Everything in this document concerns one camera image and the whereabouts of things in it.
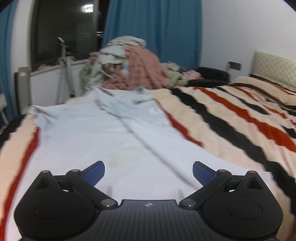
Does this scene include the white t-shirt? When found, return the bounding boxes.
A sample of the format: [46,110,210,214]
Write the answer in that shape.
[3,88,282,240]

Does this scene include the striped fleece blanket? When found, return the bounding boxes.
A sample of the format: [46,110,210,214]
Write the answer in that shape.
[1,77,295,240]

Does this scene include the light green garment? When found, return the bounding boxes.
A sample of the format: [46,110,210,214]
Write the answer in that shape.
[79,63,92,93]

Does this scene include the black chair with grey back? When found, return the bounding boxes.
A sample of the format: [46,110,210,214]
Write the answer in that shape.
[14,67,32,115]

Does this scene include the white tripod stand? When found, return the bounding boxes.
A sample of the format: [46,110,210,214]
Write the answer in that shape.
[56,37,76,104]

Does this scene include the pink fluffy blanket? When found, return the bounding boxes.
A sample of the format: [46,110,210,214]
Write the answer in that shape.
[91,47,170,91]

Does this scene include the beige quilted headboard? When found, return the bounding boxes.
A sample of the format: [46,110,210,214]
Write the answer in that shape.
[250,51,295,92]

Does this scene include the grey-white hoodie on pile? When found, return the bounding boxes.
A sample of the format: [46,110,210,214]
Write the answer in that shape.
[86,36,146,86]

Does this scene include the right blue curtain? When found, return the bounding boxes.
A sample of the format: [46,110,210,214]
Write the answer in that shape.
[102,0,202,69]

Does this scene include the blue curtain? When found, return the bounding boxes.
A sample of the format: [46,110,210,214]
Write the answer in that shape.
[1,1,18,121]
[102,0,202,69]

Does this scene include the dark window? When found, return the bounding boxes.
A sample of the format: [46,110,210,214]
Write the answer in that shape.
[30,0,109,71]

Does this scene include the left blue curtain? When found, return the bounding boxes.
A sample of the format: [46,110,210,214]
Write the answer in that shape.
[1,1,18,121]

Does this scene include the wall power socket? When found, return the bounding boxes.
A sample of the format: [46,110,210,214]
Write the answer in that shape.
[228,61,241,71]

